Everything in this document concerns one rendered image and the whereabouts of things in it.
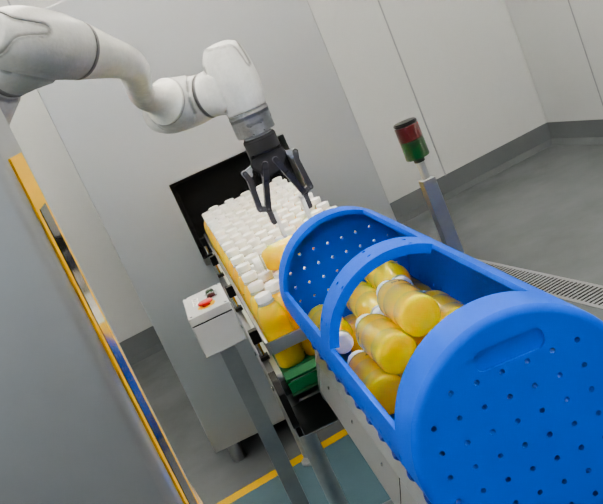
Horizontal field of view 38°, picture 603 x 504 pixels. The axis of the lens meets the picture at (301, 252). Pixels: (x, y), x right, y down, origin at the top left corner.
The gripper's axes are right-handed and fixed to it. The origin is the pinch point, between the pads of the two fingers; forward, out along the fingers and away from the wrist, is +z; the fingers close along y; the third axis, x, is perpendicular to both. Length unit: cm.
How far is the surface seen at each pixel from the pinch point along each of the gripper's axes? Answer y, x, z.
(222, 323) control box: -24.3, -1.6, 14.7
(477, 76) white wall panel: 216, 433, 53
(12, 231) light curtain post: -28, -164, -38
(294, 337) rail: -11.1, -4.7, 24.0
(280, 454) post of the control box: -25, 6, 53
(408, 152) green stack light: 36.6, 24.2, 2.1
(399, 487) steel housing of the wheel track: -9, -69, 32
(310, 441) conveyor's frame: -17, 23, 62
